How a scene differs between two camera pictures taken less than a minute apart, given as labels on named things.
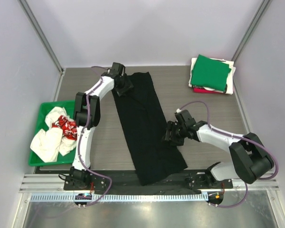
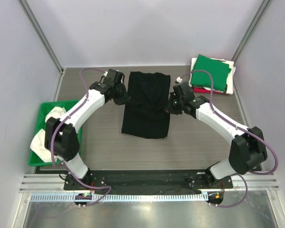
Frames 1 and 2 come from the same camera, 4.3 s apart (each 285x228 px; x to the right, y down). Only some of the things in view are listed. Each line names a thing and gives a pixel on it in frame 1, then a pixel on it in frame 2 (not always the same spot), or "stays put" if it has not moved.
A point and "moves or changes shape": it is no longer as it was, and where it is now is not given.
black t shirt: [143, 122] moves or changes shape
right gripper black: [171, 126] → [170, 109]
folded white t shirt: [229, 89] stays put
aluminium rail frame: [44, 183] stays put
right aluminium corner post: [251, 29] stays put
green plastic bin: [34, 160] stays put
